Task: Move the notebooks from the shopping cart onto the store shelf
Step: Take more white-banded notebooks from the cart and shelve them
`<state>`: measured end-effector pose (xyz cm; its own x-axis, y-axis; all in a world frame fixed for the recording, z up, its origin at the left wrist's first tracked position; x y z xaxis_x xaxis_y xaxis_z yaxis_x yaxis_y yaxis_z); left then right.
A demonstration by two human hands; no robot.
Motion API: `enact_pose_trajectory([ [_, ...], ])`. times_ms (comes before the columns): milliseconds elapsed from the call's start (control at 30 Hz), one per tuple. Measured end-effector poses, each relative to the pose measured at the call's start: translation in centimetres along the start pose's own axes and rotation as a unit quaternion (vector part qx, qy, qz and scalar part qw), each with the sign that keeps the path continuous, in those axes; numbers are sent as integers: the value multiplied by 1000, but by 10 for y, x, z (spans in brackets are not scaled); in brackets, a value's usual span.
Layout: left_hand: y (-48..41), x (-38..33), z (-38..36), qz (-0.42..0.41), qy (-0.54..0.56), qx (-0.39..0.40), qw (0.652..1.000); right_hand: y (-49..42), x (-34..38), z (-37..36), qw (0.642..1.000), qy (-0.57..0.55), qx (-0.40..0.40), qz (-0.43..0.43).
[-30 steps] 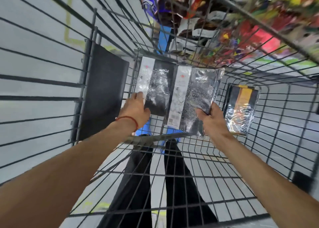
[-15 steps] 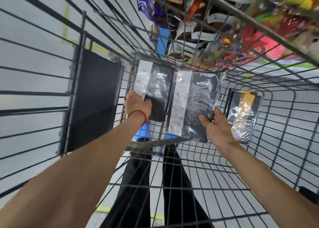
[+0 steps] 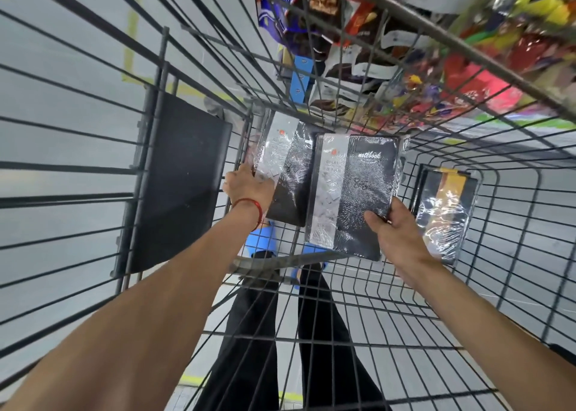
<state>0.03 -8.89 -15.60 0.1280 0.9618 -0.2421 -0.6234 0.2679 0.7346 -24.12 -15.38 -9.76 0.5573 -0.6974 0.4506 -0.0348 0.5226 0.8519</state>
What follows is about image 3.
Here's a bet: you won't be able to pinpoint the person's right hand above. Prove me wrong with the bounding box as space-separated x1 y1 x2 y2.
364 196 440 288

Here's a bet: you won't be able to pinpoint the person's left hand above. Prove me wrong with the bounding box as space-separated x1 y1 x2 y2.
222 161 276 218

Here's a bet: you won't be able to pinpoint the black notebook white band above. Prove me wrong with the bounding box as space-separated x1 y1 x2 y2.
305 133 411 262
254 112 323 228

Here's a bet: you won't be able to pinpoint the person's left forearm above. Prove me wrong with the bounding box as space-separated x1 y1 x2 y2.
0 201 271 411

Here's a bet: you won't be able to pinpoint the person's right forearm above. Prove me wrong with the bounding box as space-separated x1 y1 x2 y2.
398 260 576 411

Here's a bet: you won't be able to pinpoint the blue left shoe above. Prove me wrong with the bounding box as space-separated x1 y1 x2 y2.
244 221 276 258

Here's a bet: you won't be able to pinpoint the blue shoe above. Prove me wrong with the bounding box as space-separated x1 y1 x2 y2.
293 243 329 278
244 221 276 258

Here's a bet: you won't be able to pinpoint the wrapped black notebook yellow band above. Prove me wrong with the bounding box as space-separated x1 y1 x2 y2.
412 167 481 267

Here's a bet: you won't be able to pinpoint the blue right shoe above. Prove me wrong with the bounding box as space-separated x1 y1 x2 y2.
293 243 329 278

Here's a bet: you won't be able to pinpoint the black plastic cart seat flap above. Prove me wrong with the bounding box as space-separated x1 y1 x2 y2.
112 89 233 279

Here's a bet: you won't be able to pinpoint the blue snack box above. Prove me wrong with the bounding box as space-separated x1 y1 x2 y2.
290 55 315 106

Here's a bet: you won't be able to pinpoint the person's black trousers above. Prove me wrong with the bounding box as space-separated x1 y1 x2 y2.
193 264 393 411

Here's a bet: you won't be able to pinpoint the shelf of chocolate snack packets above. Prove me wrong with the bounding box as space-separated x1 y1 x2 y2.
254 0 406 130

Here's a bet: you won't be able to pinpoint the shelf of colourful candy bags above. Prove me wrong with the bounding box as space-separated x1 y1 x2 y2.
382 0 576 130

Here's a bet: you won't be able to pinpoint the red string bracelet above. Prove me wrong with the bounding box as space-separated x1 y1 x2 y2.
232 198 264 231

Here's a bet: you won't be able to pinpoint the grey wire shopping cart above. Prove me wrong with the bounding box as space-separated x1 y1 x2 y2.
0 0 576 411

